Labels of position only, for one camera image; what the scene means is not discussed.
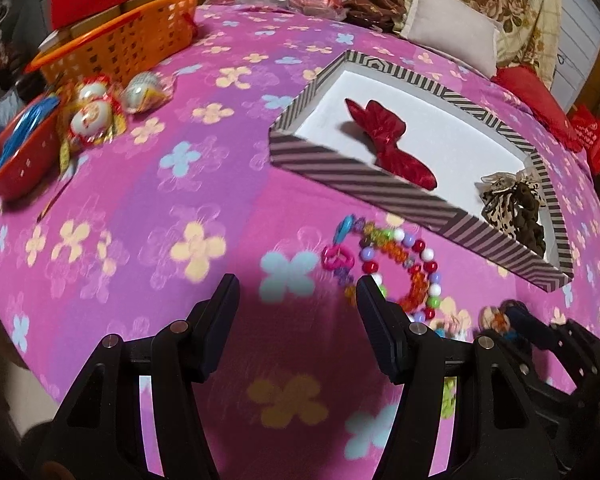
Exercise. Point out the red pillow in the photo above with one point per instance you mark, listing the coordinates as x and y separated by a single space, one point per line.
530 90

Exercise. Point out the leopard print bow scrunchie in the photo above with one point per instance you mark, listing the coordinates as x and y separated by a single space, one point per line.
497 205

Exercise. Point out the red velvet bow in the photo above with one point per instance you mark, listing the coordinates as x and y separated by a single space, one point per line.
380 125

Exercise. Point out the striped tray box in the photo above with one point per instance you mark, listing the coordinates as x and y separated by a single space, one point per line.
330 165

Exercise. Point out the silver wrapped candy ball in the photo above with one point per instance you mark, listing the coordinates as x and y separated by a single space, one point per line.
145 90

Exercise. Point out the red plastic basket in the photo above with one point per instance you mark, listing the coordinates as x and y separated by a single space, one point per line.
25 165

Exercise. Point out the grey plastic bag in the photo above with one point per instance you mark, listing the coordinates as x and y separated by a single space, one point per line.
0 107

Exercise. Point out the cream floral quilt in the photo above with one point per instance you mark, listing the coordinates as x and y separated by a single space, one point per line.
520 0

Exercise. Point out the red shopping bag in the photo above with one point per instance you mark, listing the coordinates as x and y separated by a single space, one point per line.
595 135

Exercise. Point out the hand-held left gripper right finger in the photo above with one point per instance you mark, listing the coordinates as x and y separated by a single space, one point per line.
380 335

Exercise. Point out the white pillow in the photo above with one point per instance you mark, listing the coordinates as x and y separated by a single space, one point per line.
450 25

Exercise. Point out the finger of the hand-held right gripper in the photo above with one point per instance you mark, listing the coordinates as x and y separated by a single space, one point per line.
527 324
585 345

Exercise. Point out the doll face wrapped candy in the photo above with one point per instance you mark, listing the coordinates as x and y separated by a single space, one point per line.
92 122
91 90

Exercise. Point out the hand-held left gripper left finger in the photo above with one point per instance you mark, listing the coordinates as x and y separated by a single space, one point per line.
220 332

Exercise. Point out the brown scrunchie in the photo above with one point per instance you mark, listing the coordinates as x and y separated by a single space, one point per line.
529 225

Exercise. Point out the pink floral blanket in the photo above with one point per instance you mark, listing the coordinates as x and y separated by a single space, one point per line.
205 160

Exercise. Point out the orange plastic basket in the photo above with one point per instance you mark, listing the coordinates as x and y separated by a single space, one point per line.
130 40

